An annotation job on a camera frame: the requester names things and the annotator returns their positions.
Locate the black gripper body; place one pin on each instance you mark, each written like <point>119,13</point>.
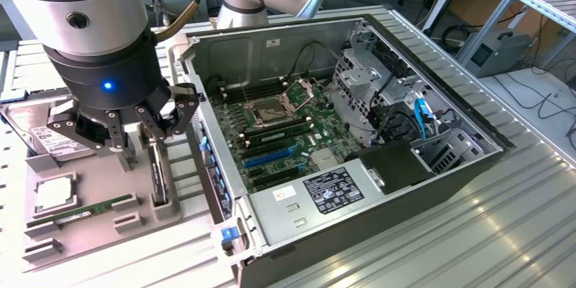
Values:
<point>113,75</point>

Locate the GPU graphics card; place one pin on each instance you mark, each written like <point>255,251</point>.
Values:
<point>159,173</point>

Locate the hard disk with blue carrier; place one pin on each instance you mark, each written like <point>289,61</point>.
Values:
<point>41,136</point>

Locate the grey parts rack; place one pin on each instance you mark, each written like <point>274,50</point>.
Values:
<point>90,187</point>

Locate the black RAM slot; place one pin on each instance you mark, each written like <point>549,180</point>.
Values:
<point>289,124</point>
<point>289,120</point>
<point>234,96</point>
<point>247,145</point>
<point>243,140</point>
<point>234,101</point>
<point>234,92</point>

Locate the green RAM stick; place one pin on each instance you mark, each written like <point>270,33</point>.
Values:
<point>279,134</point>
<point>103,204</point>

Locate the thin metal locking lever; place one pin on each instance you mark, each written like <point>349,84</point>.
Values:
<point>246,94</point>

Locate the silver CPU chip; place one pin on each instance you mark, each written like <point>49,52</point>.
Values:
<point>54,193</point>

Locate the long black expansion slot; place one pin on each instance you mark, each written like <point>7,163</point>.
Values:
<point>266,151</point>
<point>275,174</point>
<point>277,182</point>

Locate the short black expansion slot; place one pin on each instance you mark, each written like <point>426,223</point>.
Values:
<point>257,172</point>

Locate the blue expansion slot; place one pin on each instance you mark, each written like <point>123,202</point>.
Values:
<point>267,160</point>

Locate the blue case latch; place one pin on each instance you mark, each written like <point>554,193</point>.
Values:
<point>230,234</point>

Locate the metal socket cover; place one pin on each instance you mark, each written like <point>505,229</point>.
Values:
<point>310,82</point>

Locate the silver chipset heatsink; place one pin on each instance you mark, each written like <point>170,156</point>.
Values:
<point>325,160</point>

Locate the green motherboard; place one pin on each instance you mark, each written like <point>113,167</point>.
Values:
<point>331,122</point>

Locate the grey power supply unit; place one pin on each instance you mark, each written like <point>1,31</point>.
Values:
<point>279,220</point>

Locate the silver drive cage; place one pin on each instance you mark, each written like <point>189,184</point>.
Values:
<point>355,75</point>

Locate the black plastic shroud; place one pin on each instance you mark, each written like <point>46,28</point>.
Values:
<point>397,166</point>

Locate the silver disk bay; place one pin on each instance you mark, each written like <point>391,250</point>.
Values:
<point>446,158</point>

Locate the open black PC case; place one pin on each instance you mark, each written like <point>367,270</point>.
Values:
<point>450,207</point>

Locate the grey robot controller box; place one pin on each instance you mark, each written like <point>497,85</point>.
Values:
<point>505,52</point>

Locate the aluminium slat side table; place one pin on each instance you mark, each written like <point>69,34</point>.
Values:
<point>554,1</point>

